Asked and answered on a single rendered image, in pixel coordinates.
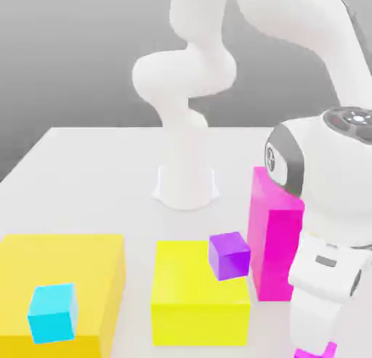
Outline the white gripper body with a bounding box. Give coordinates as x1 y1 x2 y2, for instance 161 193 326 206
289 287 347 354

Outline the small magenta cube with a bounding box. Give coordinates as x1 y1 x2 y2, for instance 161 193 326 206
293 341 339 358

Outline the small purple cube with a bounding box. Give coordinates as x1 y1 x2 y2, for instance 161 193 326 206
208 231 251 282

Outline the small cyan cube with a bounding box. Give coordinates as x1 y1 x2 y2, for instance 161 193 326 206
27 282 79 345

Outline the large magenta box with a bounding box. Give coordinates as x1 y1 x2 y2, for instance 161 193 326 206
247 166 305 302

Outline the large lemon yellow box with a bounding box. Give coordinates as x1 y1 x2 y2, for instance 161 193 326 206
150 240 251 347

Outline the large golden yellow box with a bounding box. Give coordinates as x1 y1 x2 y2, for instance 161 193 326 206
0 233 126 358

